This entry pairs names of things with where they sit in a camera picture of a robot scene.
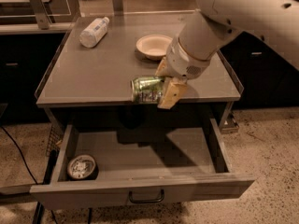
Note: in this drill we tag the crushed green soda can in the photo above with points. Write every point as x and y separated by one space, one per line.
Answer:
147 90

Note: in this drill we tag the white paper bowl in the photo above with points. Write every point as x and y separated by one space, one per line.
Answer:
153 47

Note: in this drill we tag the wire mesh basket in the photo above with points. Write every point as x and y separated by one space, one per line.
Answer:
54 141

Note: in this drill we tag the open grey top drawer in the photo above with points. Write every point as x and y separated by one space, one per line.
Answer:
189 164

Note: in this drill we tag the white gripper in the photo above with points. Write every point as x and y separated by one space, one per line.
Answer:
183 62

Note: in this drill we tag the grey metal post middle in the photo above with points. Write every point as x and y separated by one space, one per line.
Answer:
117 7

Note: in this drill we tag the grey metal post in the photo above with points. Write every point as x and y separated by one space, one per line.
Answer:
42 18
117 7

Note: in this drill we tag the grey cabinet with top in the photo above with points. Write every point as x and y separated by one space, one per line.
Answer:
87 83

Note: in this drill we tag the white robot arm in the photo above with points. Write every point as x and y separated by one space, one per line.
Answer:
216 23

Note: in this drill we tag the round tin in drawer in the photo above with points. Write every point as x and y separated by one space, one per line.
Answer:
82 167

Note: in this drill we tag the clear plastic water bottle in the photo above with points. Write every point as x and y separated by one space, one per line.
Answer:
94 32

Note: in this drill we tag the black drawer handle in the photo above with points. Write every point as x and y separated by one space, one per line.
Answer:
144 198

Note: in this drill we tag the grey metal post left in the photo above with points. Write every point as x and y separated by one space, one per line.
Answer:
42 18

